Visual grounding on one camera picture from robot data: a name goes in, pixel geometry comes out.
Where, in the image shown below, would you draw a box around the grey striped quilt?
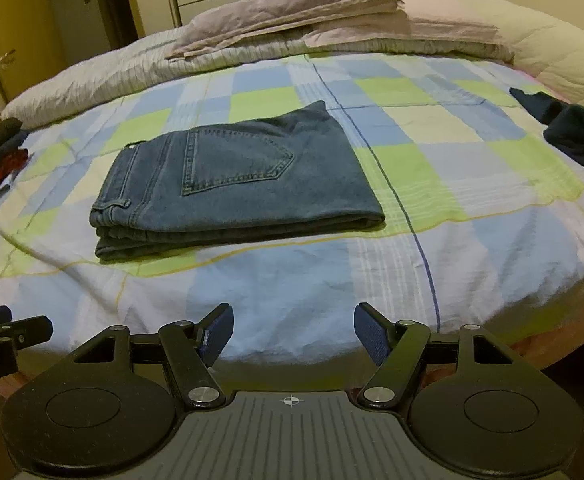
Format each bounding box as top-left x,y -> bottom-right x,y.
2,25 -> 515,131

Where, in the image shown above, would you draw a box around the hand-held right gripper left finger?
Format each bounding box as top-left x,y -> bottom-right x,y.
73,302 -> 235,409

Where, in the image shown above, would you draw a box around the wooden bed frame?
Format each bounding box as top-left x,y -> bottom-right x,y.
514,272 -> 584,366

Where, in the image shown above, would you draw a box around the yellow wooden door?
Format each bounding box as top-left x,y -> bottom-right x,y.
0,0 -> 70,106

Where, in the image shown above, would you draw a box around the pink folded blanket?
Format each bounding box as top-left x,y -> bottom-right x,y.
302,0 -> 502,48

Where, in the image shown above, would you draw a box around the cream comforter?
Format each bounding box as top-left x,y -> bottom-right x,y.
452,0 -> 584,108

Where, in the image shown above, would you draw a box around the checkered bed sheet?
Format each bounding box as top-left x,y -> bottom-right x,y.
0,52 -> 584,366

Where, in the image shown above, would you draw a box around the red cloth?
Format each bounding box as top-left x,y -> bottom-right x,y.
0,148 -> 32,206

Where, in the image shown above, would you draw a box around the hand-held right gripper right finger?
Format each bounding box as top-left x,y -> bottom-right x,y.
353,302 -> 516,409

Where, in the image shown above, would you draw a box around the blue denim jeans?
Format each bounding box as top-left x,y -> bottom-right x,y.
89,100 -> 387,263

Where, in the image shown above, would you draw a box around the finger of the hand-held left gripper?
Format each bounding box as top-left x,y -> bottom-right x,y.
3,315 -> 54,351

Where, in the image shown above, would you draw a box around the grey pillow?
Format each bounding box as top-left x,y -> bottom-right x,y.
164,0 -> 407,61

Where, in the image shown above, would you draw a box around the dark navy garment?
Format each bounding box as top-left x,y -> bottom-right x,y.
509,86 -> 584,181

